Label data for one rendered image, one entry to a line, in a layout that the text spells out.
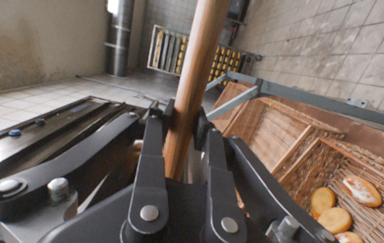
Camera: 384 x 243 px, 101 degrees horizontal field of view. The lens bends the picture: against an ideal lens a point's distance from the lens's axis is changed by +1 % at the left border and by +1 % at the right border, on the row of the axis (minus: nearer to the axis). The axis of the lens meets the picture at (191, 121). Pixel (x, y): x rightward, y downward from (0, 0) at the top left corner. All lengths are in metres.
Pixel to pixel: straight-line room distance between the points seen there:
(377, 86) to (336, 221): 1.03
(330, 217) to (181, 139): 0.63
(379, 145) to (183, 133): 0.66
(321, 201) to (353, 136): 0.26
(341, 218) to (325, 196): 0.07
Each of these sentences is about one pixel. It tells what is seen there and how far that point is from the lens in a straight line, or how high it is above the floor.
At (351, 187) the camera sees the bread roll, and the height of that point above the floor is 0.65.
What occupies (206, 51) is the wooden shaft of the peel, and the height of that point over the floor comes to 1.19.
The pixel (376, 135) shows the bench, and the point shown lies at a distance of 0.76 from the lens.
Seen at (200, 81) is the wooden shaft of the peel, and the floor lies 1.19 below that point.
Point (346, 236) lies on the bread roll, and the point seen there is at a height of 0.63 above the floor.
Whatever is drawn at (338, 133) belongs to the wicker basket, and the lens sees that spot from 0.79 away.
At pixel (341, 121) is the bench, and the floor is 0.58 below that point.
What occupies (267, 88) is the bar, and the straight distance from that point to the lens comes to 0.60.
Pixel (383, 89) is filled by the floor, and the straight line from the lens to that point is 1.53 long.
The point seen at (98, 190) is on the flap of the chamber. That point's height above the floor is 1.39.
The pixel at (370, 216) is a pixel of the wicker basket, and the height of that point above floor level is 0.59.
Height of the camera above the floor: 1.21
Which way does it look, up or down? 7 degrees down
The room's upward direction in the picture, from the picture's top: 77 degrees counter-clockwise
